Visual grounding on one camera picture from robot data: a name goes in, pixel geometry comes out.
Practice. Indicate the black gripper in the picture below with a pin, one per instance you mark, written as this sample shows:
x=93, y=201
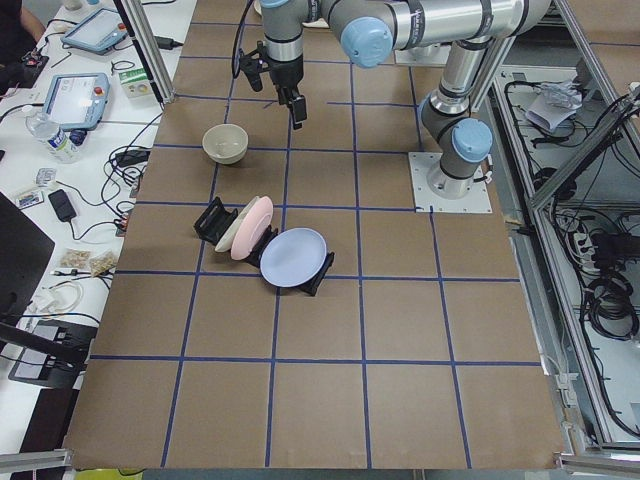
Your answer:
x=287, y=73

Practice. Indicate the blue plate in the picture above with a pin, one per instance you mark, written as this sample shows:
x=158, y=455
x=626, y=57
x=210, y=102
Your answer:
x=293, y=257

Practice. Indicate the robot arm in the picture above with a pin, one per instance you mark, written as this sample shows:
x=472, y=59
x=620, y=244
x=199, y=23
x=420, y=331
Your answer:
x=368, y=32

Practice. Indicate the pink plate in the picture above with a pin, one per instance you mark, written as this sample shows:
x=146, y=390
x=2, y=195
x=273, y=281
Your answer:
x=253, y=225

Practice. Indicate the black plate rack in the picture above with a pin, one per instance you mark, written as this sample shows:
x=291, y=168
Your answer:
x=216, y=219

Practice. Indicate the cream white plate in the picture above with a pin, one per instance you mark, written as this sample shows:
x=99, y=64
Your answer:
x=226, y=241

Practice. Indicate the cream ceramic bowl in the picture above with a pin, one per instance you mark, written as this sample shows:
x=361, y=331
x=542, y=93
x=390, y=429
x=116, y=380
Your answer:
x=225, y=143

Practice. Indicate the green white box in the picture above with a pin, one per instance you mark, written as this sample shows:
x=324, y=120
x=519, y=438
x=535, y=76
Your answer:
x=135, y=83

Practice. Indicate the far teach pendant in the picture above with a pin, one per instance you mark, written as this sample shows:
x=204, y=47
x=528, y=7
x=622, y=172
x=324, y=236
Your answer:
x=98, y=33

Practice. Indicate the teach pendant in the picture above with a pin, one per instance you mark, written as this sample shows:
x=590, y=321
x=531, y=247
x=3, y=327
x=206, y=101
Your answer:
x=98, y=33
x=77, y=101

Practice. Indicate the near teach pendant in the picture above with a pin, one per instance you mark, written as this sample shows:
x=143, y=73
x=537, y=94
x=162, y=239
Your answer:
x=77, y=101

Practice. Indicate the plastic water bottle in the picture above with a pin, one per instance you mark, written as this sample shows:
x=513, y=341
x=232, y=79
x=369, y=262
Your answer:
x=50, y=134

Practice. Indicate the black power adapter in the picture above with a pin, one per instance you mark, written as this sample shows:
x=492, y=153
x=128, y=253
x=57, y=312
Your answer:
x=62, y=205

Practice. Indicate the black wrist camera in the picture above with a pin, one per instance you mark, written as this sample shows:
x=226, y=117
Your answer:
x=254, y=64

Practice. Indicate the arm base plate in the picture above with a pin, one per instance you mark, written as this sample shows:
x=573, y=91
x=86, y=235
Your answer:
x=434, y=192

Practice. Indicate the aluminium frame post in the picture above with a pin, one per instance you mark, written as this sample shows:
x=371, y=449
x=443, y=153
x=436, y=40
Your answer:
x=139, y=29

